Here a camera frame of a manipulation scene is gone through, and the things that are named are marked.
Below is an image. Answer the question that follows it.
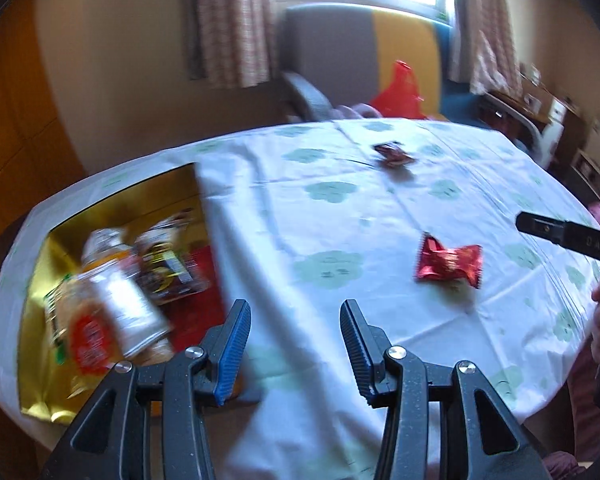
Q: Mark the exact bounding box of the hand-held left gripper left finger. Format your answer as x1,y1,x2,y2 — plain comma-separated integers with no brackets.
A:
40,299,253,480

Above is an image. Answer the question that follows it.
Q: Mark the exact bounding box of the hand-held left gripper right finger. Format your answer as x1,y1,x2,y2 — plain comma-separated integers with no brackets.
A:
340,299,553,480

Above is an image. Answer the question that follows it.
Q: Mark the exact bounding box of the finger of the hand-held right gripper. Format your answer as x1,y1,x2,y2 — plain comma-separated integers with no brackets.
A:
515,211,600,263

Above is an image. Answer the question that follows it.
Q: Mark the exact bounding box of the bright red snack packet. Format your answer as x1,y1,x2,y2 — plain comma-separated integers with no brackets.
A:
167,245,233,353

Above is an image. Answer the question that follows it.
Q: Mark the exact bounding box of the black yellow long packet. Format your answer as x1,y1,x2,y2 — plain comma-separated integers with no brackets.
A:
135,242,212,306

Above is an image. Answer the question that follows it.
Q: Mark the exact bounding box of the dark red crinkled foil packet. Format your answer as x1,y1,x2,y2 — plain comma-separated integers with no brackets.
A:
414,232,483,290

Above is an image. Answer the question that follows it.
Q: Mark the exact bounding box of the clear snack packet red label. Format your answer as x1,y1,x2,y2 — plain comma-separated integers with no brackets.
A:
82,227,176,356

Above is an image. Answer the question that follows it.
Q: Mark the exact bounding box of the striped silver small packet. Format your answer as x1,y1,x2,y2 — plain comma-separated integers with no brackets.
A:
137,211,197,248

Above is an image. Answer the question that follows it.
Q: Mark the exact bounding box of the dark brown foil packet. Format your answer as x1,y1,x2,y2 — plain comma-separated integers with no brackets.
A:
372,141,415,168

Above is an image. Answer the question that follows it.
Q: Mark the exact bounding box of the maroon gift box gold interior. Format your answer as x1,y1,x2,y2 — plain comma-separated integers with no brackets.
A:
17,162,241,423

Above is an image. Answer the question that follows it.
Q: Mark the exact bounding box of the wooden side cabinet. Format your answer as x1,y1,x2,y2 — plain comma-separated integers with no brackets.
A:
485,87,600,201

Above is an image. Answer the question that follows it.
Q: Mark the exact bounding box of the white chair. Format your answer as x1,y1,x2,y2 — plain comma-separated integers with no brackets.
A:
480,92,566,168

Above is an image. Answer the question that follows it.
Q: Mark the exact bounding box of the white tablecloth with green print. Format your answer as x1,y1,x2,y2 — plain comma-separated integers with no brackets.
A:
0,117,600,480

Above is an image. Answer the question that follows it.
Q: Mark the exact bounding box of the beige checked curtain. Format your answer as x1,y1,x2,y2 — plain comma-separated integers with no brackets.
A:
450,0,523,98
187,0,276,88

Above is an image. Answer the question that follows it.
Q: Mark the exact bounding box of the red plastic bag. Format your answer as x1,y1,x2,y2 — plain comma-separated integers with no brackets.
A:
369,60,428,120

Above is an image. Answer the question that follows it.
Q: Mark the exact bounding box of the grey yellow blue armchair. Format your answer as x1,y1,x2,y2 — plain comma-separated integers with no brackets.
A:
277,2,481,123

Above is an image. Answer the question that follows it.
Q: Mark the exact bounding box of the orange wooden wardrobe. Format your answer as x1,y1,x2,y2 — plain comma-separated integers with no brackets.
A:
0,0,88,241

